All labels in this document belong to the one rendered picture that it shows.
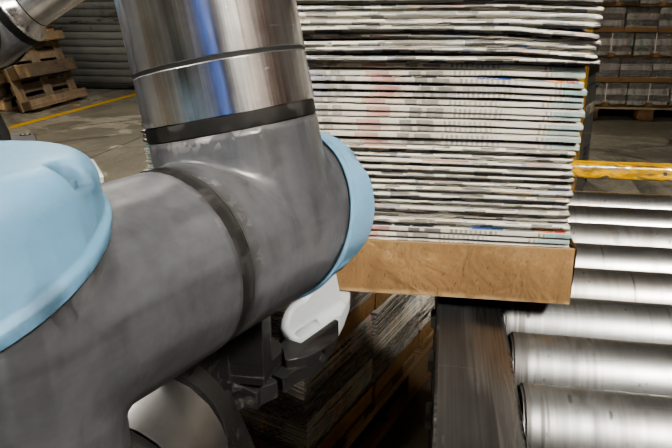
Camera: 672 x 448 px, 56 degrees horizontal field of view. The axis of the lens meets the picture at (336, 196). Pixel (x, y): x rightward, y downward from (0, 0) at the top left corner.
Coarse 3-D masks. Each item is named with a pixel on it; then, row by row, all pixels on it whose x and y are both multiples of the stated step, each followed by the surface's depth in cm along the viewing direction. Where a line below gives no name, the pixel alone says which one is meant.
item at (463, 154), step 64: (320, 0) 43; (384, 0) 42; (448, 0) 41; (512, 0) 41; (576, 0) 40; (320, 64) 44; (384, 64) 44; (448, 64) 43; (512, 64) 43; (576, 64) 41; (320, 128) 46; (384, 128) 45; (448, 128) 44; (512, 128) 44; (576, 128) 43; (384, 192) 46; (448, 192) 45; (512, 192) 45
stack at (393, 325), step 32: (384, 320) 146; (416, 320) 166; (352, 352) 134; (384, 352) 148; (416, 352) 173; (320, 384) 123; (352, 384) 136; (416, 384) 173; (256, 416) 126; (288, 416) 121; (320, 416) 125; (384, 416) 161
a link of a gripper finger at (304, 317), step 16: (320, 288) 43; (336, 288) 45; (304, 304) 42; (320, 304) 43; (336, 304) 45; (288, 320) 41; (304, 320) 42; (320, 320) 43; (288, 336) 41; (304, 336) 41
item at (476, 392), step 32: (448, 320) 46; (480, 320) 46; (448, 352) 41; (480, 352) 41; (448, 384) 38; (480, 384) 38; (512, 384) 38; (448, 416) 35; (480, 416) 35; (512, 416) 35
